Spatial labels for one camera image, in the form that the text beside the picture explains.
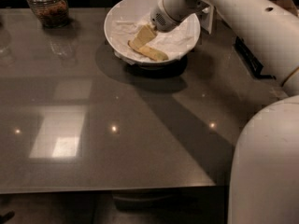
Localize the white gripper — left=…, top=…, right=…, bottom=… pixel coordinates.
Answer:
left=129, top=0, right=180, bottom=49

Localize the white bowl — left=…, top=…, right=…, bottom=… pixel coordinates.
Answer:
left=104, top=0, right=201, bottom=67

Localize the glass jar with grains left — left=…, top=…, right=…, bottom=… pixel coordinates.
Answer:
left=26, top=0, right=69, bottom=28

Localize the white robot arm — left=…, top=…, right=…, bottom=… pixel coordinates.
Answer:
left=153, top=0, right=299, bottom=224

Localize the white paper bowl liner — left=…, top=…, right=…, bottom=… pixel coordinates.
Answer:
left=106, top=14, right=200, bottom=67

